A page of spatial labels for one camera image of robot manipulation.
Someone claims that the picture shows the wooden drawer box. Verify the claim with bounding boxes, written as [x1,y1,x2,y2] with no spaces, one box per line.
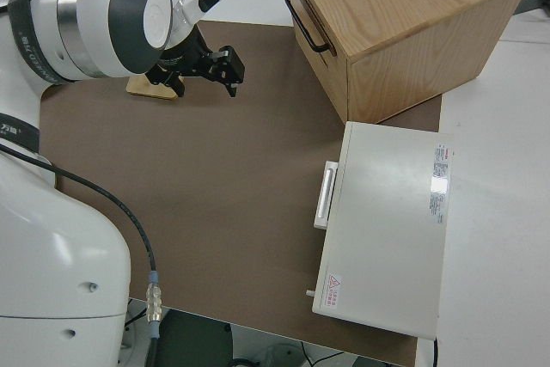
[278,0,533,125]

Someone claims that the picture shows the printed text label sticker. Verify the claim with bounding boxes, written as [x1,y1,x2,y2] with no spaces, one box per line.
[426,143,454,226]

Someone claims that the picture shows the light wooden plate rack base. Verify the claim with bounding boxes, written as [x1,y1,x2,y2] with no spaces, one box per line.
[125,74,186,102]

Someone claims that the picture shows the red triangle warning sticker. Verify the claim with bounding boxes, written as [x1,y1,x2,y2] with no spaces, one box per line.
[324,272,344,308]

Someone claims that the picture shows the white oven door handle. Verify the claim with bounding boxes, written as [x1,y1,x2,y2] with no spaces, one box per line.
[313,161,340,230]

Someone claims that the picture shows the gray floor stand base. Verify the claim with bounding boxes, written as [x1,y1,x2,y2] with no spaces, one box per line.
[256,340,311,367]

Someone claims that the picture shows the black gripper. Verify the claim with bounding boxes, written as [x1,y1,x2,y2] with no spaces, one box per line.
[144,26,247,100]

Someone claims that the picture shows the black metal drawer handle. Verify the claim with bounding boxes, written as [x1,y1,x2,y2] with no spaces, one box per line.
[283,0,333,54]

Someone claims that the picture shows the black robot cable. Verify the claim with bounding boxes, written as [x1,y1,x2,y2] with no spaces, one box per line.
[0,142,163,367]

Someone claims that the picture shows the silver cable connector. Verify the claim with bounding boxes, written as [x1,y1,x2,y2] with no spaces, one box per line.
[144,271,164,339]

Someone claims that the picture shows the brown table mat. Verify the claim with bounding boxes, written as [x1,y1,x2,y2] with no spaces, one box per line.
[38,20,444,367]

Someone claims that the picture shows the white microwave oven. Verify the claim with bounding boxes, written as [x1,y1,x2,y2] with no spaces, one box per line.
[311,120,456,339]

